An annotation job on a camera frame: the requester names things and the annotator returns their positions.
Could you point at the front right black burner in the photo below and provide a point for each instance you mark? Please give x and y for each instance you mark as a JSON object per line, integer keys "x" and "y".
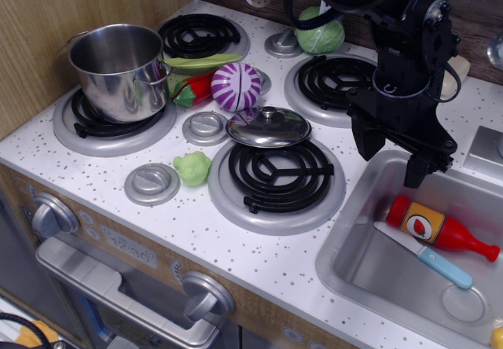
{"x": 277, "y": 191}

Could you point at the small green toy lettuce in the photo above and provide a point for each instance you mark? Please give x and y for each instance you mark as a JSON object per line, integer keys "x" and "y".
{"x": 193, "y": 168}

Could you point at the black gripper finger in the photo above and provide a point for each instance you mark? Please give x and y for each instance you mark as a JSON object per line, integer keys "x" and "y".
{"x": 368, "y": 138}
{"x": 424, "y": 163}

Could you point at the silver sink basin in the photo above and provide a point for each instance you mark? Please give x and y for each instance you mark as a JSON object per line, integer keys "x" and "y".
{"x": 362, "y": 264}

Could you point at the yellow toy at bottom left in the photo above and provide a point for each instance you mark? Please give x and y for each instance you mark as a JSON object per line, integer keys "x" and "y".
{"x": 28, "y": 338}

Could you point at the red toy chili pepper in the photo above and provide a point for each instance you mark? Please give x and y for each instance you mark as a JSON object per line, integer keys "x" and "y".
{"x": 193, "y": 90}

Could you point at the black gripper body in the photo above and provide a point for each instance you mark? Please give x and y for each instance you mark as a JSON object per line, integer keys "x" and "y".
{"x": 409, "y": 122}

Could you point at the oven clock display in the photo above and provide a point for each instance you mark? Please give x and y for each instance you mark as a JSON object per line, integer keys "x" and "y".
{"x": 130, "y": 247}

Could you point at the silver faucet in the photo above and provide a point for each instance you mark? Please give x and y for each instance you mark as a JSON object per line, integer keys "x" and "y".
{"x": 494, "y": 51}

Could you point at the purple white toy onion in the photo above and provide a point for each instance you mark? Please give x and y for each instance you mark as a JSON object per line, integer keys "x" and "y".
{"x": 235, "y": 86}

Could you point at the silver stovetop knob middle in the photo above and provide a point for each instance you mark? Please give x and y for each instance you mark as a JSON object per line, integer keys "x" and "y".
{"x": 205, "y": 129}

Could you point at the front left black burner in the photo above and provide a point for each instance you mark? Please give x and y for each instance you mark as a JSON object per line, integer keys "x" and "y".
{"x": 79, "y": 128}

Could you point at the cream toy bottle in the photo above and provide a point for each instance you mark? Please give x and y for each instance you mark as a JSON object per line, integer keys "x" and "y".
{"x": 452, "y": 82}

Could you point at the yellow toy at bottom right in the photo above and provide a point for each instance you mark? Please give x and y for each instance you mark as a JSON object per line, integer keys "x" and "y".
{"x": 496, "y": 338}

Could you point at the back left black burner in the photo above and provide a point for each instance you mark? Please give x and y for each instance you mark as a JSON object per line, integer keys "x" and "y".
{"x": 200, "y": 35}

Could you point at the blue handled toy knife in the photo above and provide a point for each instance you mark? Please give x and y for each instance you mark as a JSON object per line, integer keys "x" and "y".
{"x": 431, "y": 258}

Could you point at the right silver oven knob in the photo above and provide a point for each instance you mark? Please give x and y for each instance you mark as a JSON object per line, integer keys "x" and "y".
{"x": 205, "y": 296}

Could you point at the steel pot lid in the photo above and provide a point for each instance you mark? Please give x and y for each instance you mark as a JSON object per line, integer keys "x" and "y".
{"x": 268, "y": 127}

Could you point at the green toy cabbage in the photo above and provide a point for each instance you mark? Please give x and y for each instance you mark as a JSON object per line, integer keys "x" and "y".
{"x": 325, "y": 39}

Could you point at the silver stovetop knob back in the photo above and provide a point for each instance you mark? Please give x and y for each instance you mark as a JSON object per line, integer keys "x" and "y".
{"x": 283, "y": 45}

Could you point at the green toy pea pod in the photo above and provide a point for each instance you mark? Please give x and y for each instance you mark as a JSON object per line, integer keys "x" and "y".
{"x": 213, "y": 61}

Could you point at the white toy spatula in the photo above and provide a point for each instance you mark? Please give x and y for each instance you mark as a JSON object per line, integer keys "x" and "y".
{"x": 323, "y": 8}

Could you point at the left silver oven knob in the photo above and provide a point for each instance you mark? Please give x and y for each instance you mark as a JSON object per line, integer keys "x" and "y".
{"x": 53, "y": 216}

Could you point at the black burner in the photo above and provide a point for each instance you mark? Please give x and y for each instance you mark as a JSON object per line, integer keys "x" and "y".
{"x": 277, "y": 191}
{"x": 317, "y": 87}
{"x": 79, "y": 128}
{"x": 200, "y": 35}

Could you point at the silver oven knob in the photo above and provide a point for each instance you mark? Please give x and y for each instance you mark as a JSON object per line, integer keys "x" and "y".
{"x": 53, "y": 216}
{"x": 205, "y": 296}

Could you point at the yellow toy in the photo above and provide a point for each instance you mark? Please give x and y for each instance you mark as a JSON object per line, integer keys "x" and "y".
{"x": 28, "y": 338}
{"x": 496, "y": 338}

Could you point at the red toy ketchup bottle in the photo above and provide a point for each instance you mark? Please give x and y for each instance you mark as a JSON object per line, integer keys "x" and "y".
{"x": 437, "y": 229}

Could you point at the back right black burner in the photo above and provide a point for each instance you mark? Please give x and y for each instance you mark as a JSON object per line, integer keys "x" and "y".
{"x": 317, "y": 87}

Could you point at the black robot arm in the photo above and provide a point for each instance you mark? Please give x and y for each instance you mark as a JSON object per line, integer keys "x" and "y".
{"x": 414, "y": 42}

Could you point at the stainless steel pot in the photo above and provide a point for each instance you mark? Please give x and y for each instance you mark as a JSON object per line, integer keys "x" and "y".
{"x": 121, "y": 71}

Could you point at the silver stovetop knob behind onion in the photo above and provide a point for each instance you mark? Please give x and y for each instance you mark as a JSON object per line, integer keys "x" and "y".
{"x": 265, "y": 82}

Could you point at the silver oven door handle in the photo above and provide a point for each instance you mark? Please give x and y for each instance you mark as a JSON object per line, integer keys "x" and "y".
{"x": 100, "y": 283}

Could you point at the silver stovetop knob front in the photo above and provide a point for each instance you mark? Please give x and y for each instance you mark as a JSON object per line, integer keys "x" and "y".
{"x": 152, "y": 184}

